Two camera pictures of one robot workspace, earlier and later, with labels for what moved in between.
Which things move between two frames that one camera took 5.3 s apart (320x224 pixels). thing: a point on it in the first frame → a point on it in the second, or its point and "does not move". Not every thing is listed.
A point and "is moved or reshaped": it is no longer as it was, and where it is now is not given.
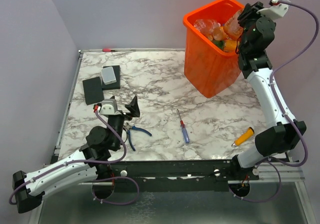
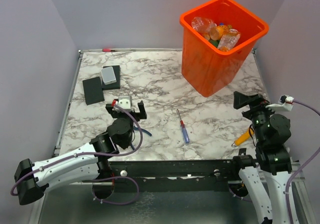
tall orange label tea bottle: [232, 28] → [229, 40]
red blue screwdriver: [185, 134] does not move
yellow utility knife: [249, 133] does not move
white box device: [108, 76] does not move
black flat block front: [93, 90] does not move
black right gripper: [250, 11] → [256, 102]
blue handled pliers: [129, 127] does not move
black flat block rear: [115, 85] does not move
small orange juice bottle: [219, 33] is moved or reshaped
